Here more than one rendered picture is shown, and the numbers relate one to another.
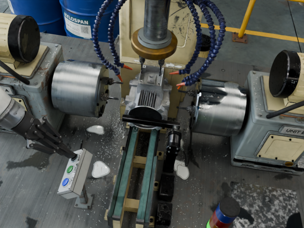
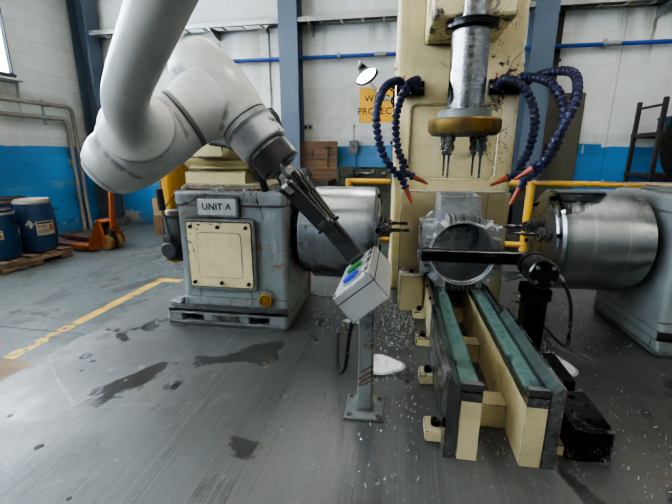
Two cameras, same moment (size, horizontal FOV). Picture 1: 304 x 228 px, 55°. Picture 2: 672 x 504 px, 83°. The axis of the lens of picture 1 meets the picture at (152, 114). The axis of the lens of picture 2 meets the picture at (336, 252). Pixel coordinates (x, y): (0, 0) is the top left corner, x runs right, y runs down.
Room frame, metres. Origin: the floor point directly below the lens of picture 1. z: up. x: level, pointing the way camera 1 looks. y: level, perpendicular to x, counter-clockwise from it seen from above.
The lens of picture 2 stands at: (-0.11, 0.24, 1.25)
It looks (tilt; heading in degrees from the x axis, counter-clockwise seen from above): 14 degrees down; 6
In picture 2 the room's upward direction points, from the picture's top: straight up
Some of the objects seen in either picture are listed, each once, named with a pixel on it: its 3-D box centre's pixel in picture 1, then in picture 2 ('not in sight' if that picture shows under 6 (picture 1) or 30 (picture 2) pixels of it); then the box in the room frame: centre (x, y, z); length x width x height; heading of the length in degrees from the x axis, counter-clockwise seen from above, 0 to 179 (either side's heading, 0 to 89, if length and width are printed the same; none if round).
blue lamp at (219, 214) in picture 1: (227, 210); not in sight; (0.35, -0.25, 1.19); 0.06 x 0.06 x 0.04
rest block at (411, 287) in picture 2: (127, 108); (410, 288); (0.98, 0.13, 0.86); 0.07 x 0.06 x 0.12; 87
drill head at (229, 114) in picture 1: (221, 108); (594, 239); (0.89, -0.31, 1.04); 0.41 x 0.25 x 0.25; 87
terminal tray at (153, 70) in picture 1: (150, 80); (457, 207); (0.95, 0.02, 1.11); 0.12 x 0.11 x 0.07; 177
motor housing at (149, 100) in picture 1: (148, 101); (456, 244); (0.91, 0.02, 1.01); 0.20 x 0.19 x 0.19; 177
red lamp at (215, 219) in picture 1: (223, 216); not in sight; (0.35, -0.25, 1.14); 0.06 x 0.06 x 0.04
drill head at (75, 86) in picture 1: (72, 87); (325, 231); (0.93, 0.38, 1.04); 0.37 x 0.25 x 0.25; 87
